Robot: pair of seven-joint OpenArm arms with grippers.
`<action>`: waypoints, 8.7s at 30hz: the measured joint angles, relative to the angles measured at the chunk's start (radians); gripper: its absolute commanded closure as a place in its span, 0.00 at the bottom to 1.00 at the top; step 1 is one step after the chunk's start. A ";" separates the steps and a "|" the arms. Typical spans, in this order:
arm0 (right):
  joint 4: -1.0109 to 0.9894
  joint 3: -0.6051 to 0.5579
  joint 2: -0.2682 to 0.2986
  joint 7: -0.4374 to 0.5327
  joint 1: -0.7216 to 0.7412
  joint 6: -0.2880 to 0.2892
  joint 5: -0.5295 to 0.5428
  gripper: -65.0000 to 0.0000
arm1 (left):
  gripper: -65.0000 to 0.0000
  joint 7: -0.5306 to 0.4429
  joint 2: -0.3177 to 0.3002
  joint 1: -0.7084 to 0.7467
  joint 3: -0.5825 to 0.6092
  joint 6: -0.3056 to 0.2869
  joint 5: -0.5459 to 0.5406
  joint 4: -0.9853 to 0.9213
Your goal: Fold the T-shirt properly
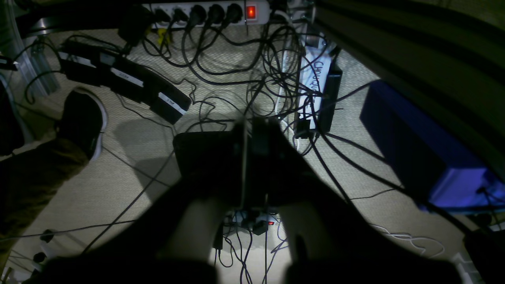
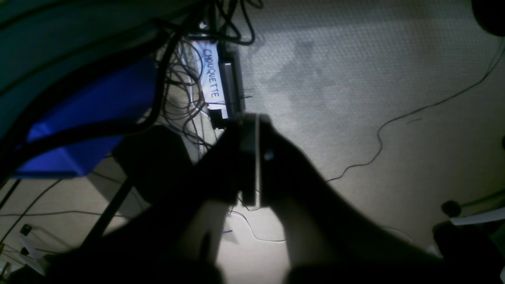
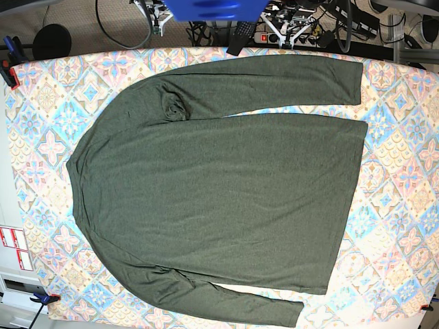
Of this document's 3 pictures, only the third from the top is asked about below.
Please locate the black clamp bottom right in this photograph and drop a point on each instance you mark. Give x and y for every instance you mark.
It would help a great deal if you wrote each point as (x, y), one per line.
(427, 308)

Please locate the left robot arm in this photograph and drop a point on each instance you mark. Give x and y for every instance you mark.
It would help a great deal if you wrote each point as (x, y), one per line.
(285, 26)

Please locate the colourful patterned tablecloth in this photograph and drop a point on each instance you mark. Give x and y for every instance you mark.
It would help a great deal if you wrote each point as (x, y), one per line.
(387, 266)

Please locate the black remote control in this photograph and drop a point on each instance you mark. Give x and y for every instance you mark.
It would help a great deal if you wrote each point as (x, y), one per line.
(243, 33)

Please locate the red white stickers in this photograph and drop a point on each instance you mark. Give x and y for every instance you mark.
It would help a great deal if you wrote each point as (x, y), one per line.
(15, 246)

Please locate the blue clamp bottom left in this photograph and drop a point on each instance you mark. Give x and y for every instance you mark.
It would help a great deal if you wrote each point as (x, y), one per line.
(43, 300)

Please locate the black round stool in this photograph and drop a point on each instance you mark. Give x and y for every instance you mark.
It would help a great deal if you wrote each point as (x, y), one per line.
(51, 42)

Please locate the dark green long-sleeve shirt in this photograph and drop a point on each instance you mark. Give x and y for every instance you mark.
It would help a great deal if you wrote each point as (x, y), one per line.
(186, 185)

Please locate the blue plastic box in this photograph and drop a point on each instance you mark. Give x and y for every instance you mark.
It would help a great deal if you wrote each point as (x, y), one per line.
(216, 10)

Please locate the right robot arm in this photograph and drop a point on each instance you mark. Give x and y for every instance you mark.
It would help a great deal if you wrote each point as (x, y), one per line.
(157, 12)

